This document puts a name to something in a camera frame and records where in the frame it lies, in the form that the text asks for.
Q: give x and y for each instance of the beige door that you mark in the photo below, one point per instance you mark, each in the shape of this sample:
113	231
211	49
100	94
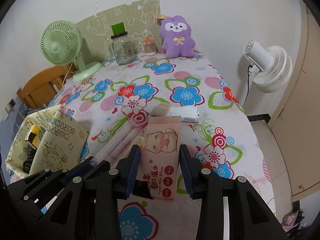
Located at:
295	123

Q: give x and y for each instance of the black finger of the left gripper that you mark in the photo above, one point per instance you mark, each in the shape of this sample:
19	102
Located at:
28	196

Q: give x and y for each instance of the floral tablecloth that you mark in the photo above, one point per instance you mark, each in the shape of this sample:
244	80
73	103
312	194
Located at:
223	139

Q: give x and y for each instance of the green desk fan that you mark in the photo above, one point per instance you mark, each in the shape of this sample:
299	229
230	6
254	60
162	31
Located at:
61	44

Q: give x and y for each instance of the glass jar with black lid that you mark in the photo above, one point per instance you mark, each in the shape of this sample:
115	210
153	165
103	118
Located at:
122	48

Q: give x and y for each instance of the purple plush toy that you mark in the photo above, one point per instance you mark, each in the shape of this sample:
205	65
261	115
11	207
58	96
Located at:
176	35

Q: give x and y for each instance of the pink wet wipes pack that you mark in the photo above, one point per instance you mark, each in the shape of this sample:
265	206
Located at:
158	167

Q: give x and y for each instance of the cream fabric storage box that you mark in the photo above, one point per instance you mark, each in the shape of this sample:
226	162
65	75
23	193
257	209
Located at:
50	138

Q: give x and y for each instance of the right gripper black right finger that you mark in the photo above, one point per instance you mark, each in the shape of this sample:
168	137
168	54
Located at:
230	208

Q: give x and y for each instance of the white standing fan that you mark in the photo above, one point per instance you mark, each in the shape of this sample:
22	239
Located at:
270	69

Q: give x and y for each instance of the cotton swab jar orange lid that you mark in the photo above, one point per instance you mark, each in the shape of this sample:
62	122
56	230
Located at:
149	46

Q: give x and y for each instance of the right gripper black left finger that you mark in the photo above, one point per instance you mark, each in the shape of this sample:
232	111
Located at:
87	208

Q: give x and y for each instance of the pink bag on floor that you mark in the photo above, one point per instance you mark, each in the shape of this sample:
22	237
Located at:
292	220

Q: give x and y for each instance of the white cloth roll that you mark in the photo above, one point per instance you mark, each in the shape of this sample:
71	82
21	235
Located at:
187	113

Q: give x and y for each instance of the green patterned cardboard panel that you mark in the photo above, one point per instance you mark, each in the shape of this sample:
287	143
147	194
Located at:
139	19

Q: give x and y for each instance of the clear plastic tube pack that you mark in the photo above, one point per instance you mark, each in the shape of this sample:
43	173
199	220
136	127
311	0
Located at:
119	145

